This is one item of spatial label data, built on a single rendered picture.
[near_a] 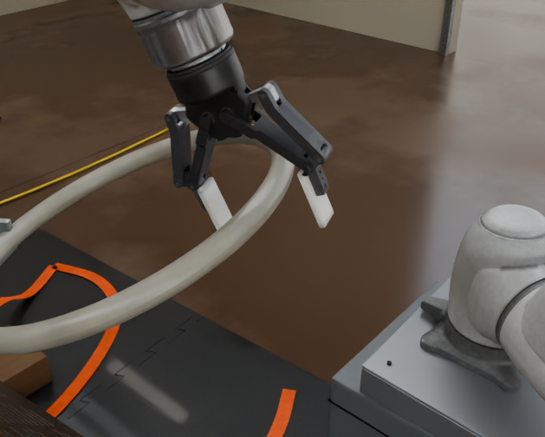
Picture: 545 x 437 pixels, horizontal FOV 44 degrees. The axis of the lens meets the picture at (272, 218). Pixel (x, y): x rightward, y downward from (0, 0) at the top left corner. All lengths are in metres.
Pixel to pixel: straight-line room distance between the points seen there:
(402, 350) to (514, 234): 0.31
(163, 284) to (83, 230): 2.58
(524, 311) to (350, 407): 0.40
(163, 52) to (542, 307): 0.62
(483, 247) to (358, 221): 2.16
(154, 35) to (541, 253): 0.68
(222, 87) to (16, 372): 1.81
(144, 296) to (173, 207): 2.67
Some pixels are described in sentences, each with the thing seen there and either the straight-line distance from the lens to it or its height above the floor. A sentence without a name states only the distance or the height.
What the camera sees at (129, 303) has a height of 1.27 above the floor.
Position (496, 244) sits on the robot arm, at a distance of 1.09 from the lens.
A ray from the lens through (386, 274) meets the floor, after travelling 2.90.
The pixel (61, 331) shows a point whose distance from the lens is 0.72.
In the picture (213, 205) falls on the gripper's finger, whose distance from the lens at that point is 0.80.
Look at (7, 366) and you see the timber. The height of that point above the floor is 0.13.
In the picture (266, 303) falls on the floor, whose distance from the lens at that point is 2.70.
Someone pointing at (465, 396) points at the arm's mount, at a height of 0.86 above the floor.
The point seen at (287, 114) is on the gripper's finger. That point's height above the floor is 1.43.
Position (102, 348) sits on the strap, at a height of 0.02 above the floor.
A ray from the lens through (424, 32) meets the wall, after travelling 5.72.
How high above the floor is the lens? 1.70
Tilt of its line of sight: 32 degrees down
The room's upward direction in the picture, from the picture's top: straight up
